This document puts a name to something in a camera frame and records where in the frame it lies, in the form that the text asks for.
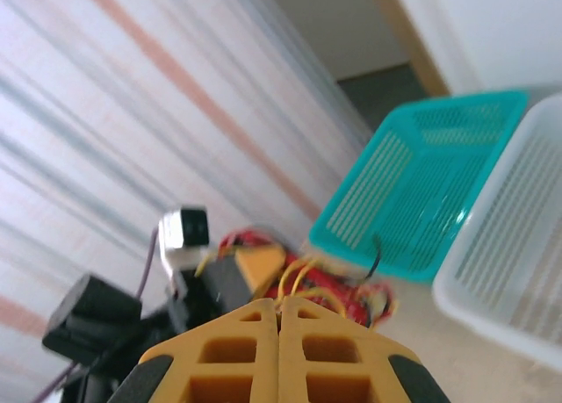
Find teal plastic basket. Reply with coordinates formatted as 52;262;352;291
308;89;530;284

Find white plastic basket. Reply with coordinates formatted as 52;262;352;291
432;90;562;373

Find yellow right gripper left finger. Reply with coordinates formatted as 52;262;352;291
107;298;281;403

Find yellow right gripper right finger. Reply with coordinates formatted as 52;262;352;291
279;296;452;403

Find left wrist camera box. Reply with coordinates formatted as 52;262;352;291
157;205;211;297

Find wooden door frame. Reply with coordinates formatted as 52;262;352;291
368;0;452;97

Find yellow cable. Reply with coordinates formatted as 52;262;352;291
276;254;352;320
194;248;220;277

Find black cable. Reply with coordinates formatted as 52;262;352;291
364;233;384;285

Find red cable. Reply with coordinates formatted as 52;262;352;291
218;228;282;259
280;251;399;329

